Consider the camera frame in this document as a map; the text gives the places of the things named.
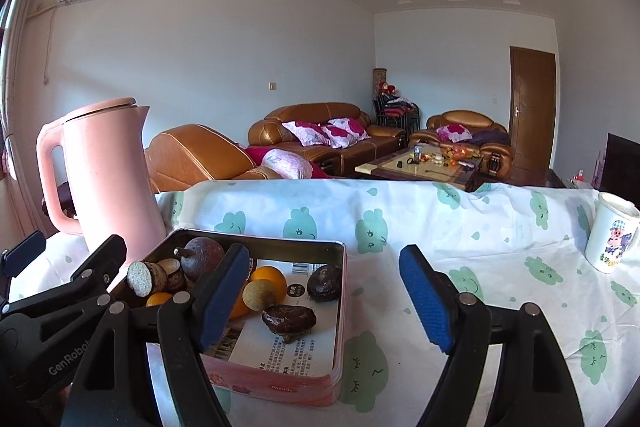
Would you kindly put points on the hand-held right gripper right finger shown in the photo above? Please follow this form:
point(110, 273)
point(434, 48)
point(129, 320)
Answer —
point(427, 302)

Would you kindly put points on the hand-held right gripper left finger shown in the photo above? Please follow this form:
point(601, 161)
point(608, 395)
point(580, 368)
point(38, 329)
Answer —
point(222, 302)

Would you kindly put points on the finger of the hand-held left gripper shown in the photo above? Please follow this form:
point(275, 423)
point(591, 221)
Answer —
point(102, 257)
point(22, 249)

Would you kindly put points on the orange mandarin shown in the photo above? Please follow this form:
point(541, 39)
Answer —
point(237, 309)
point(158, 300)
point(268, 278)

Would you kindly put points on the tan longan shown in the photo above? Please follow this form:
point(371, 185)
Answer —
point(258, 296)

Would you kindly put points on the cut taro piece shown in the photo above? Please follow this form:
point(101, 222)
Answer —
point(141, 279)

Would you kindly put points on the purple passion fruit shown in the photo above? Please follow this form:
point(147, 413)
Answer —
point(202, 254)

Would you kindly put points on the pink tin box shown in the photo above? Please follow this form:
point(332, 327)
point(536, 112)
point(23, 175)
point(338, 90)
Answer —
point(280, 387)

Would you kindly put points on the round dark brown water chestnut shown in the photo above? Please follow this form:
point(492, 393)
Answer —
point(325, 283)

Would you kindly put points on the pink electric kettle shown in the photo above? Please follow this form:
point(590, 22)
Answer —
point(105, 177)

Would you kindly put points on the white cloud print tablecloth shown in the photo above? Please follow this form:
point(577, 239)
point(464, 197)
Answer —
point(425, 217)

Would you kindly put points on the printed paper sheet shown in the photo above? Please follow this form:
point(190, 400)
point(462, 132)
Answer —
point(300, 352)

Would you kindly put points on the wooden coffee table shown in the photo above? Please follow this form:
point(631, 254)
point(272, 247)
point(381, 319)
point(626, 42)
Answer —
point(400, 169)

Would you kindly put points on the brown leather armchair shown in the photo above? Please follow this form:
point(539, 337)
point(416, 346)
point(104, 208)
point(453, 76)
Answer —
point(465, 117)
point(195, 147)

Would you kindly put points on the metal cup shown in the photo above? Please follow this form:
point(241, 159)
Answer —
point(417, 153)

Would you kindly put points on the red cloth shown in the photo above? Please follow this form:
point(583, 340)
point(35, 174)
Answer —
point(255, 154)

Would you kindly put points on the pink white floral pillow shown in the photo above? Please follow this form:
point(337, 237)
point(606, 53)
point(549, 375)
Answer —
point(287, 164)

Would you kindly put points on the pile of small oranges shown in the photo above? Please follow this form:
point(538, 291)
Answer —
point(457, 152)

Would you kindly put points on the magenta floral pillow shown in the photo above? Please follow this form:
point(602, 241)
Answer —
point(302, 133)
point(336, 136)
point(454, 133)
point(350, 127)

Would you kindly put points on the purple blanket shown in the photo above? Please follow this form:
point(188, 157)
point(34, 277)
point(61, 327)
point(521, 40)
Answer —
point(490, 138)

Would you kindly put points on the stacked dark chairs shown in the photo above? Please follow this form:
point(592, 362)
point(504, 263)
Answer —
point(397, 114)

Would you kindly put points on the white cartoon print mug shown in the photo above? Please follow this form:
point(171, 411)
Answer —
point(607, 232)

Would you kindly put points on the air conditioner pipe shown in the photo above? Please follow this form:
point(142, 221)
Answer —
point(47, 47)

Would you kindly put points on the brown leather three-seat sofa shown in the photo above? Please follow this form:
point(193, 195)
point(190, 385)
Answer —
point(310, 112)

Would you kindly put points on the red plush toy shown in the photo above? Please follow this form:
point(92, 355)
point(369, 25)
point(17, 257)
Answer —
point(387, 89)

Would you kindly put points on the brown wooden door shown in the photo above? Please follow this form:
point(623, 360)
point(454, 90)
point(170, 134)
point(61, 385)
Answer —
point(532, 107)

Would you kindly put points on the tall patterned floor vase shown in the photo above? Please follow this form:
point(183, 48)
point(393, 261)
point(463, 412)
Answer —
point(379, 79)

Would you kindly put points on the black television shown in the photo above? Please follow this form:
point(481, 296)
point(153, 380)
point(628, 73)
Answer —
point(620, 167)

